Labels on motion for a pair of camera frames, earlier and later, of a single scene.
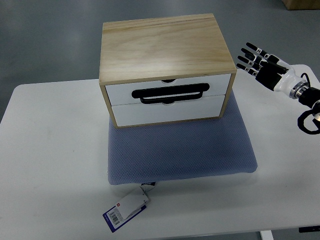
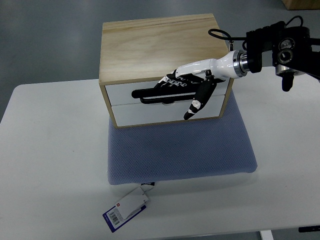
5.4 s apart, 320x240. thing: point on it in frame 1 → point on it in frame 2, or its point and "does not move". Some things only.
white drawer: (170, 94) → (120, 93)
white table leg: (266, 235) does not move
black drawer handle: (169, 95) does not move
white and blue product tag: (129, 207) does not move
